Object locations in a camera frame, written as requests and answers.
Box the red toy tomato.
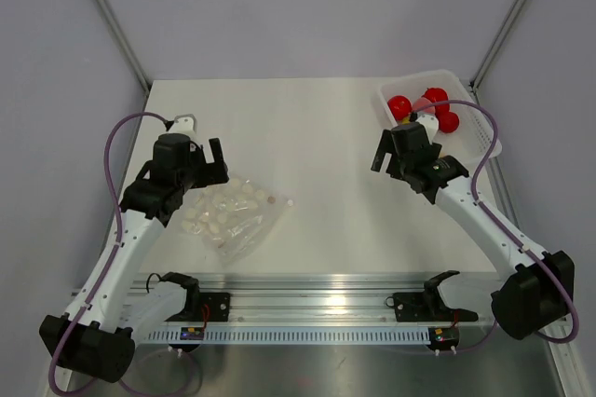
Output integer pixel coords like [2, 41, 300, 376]
[387, 95, 412, 122]

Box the red toy apple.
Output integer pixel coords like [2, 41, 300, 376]
[437, 112, 460, 134]

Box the pink toy peach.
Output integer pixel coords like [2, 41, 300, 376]
[412, 97, 436, 115]

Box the clear zip top bag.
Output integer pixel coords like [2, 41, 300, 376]
[178, 175, 294, 266]

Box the red toy pepper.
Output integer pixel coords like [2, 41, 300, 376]
[423, 87, 449, 103]

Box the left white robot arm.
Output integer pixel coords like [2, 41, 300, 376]
[39, 131, 229, 393]

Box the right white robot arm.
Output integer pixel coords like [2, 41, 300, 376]
[372, 122, 579, 344]

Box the left controller board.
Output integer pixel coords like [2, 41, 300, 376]
[180, 327, 205, 341]

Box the controller board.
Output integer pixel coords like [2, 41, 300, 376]
[428, 326, 460, 349]
[180, 327, 205, 341]

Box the right controller board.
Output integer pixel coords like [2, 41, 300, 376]
[428, 326, 460, 349]

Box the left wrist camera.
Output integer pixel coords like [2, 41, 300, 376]
[168, 114, 196, 136]

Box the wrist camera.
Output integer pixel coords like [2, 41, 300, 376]
[410, 112, 440, 143]
[168, 114, 196, 136]

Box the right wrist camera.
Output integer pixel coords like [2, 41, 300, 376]
[410, 112, 440, 143]

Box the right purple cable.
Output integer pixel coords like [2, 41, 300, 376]
[409, 99, 578, 356]

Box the purple cable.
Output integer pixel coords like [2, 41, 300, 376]
[47, 111, 206, 396]
[409, 99, 578, 356]

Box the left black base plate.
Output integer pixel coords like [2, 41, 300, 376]
[167, 292, 231, 322]

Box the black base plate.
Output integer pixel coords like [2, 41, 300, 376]
[167, 292, 231, 322]
[386, 292, 480, 323]

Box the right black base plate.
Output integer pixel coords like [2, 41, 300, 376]
[386, 292, 480, 323]

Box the aluminium mounting rail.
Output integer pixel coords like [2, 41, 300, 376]
[69, 275, 574, 328]

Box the left aluminium frame post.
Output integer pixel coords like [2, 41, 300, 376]
[92, 0, 152, 98]

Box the aluminium frame post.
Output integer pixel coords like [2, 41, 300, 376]
[92, 0, 152, 98]
[469, 0, 530, 94]

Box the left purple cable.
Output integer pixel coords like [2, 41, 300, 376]
[47, 111, 206, 396]

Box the white slotted cable duct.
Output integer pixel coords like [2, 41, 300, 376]
[142, 326, 430, 346]

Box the right aluminium frame post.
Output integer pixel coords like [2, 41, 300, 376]
[469, 0, 530, 94]

